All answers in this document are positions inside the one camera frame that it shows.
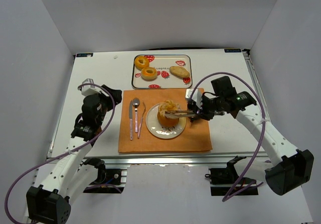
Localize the aluminium table frame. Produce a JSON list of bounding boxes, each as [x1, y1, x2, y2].
[[45, 49, 263, 170]]

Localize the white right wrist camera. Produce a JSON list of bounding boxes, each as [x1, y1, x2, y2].
[[185, 88, 203, 108]]

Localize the metal serving tongs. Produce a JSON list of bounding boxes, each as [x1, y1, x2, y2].
[[165, 110, 198, 119]]

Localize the glazed donut at back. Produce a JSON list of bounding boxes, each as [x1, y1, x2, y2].
[[134, 56, 149, 70]]

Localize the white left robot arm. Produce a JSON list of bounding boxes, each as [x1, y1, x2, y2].
[[26, 83, 122, 223]]

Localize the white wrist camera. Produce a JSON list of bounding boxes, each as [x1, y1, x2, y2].
[[185, 88, 203, 108], [77, 78, 100, 97]]

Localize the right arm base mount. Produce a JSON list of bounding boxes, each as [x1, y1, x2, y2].
[[205, 156, 258, 196]]

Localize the pink handled knife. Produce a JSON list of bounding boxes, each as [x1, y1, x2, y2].
[[128, 100, 133, 141]]

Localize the pink handled spoon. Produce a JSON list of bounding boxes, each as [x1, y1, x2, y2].
[[132, 97, 140, 133]]

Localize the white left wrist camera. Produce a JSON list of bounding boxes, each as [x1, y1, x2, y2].
[[77, 78, 100, 97]]

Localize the cream ceramic plate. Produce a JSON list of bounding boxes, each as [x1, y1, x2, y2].
[[145, 103, 187, 140]]

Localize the orange cloth placemat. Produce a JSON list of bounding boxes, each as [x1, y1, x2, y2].
[[118, 88, 212, 153]]

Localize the flat oval bread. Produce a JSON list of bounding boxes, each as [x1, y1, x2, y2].
[[170, 66, 190, 78]]

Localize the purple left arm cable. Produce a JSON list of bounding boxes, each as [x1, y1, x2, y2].
[[3, 83, 115, 222]]

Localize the glazed donut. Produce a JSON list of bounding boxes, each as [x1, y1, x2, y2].
[[141, 67, 157, 80], [134, 56, 149, 70]]

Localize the pink handled fork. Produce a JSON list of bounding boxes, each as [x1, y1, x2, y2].
[[137, 102, 146, 139]]

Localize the strawberry pattern tray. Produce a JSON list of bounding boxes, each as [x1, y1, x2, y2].
[[131, 54, 193, 89]]

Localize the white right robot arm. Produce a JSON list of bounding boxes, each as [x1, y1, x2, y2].
[[186, 73, 314, 195]]

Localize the large orange swirl bread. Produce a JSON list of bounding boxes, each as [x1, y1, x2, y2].
[[157, 100, 180, 127]]

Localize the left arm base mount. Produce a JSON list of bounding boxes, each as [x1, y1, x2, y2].
[[78, 158, 124, 194]]

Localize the glazed donut in front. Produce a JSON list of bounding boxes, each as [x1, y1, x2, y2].
[[141, 67, 157, 80]]

